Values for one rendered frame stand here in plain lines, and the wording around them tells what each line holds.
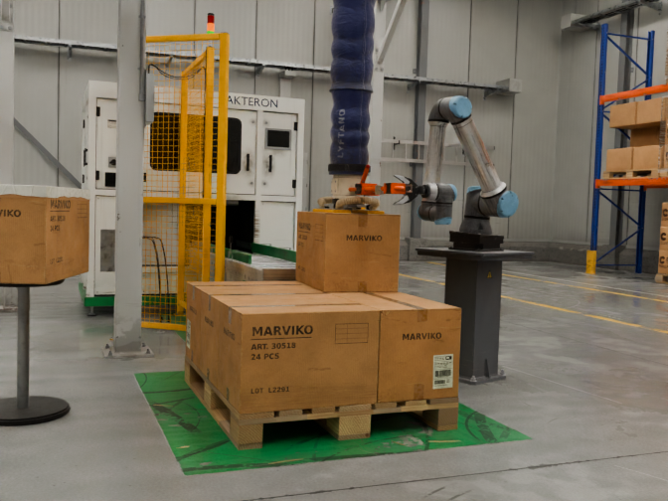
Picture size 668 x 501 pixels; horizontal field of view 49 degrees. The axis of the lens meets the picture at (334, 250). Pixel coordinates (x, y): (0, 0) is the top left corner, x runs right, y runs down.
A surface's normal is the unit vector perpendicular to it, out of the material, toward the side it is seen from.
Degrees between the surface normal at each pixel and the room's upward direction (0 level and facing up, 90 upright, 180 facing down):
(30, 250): 90
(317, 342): 90
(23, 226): 90
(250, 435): 90
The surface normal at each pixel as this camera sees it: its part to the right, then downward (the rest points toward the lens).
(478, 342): 0.65, 0.07
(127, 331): 0.36, 0.07
